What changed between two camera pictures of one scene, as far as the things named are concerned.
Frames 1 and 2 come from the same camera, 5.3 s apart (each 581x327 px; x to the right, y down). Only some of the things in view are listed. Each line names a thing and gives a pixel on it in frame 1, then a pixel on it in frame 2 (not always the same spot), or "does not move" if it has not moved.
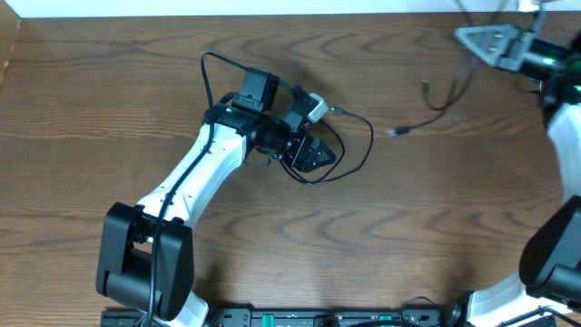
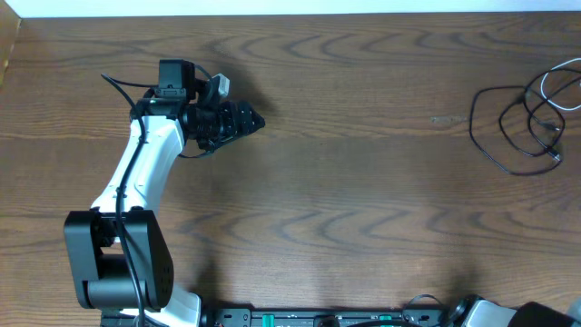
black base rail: [448, 317] does not move
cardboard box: [10, 25] does not move
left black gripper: [299, 152] to [234, 119]
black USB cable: [445, 109] to [534, 123]
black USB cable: [322, 180] to [517, 130]
